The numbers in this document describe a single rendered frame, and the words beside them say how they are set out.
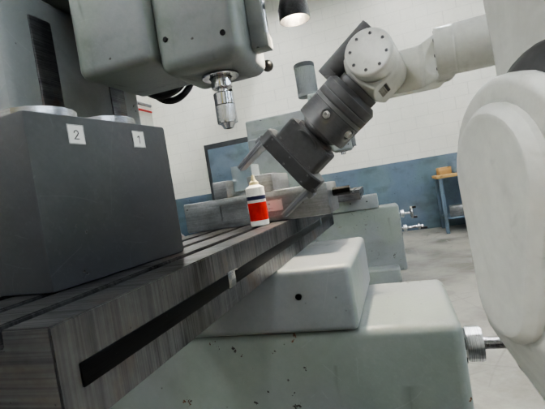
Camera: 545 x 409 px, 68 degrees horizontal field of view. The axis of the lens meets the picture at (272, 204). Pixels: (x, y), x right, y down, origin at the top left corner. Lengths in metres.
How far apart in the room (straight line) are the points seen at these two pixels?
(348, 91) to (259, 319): 0.45
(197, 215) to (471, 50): 0.67
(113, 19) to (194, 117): 7.42
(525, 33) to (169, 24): 0.76
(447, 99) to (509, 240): 7.28
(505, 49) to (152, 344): 0.37
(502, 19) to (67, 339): 0.37
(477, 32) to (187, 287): 0.46
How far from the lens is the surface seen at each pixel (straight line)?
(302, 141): 0.62
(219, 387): 0.90
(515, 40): 0.33
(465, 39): 0.60
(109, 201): 0.53
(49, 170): 0.48
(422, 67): 0.66
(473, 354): 0.93
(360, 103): 0.60
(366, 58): 0.58
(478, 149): 0.27
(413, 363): 0.80
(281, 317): 0.79
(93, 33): 1.04
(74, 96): 1.15
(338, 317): 0.76
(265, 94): 7.89
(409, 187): 7.38
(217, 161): 8.05
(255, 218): 0.86
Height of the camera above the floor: 1.02
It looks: 2 degrees down
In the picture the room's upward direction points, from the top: 9 degrees counter-clockwise
